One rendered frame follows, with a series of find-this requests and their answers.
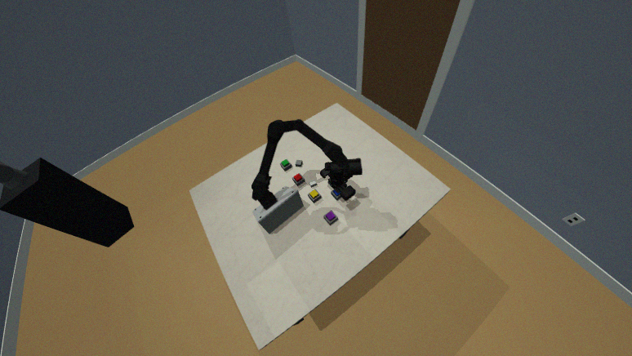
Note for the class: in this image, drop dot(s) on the yellow button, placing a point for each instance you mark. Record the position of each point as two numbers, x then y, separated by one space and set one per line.
314 195

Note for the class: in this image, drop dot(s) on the green button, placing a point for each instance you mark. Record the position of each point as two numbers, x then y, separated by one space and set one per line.
285 164

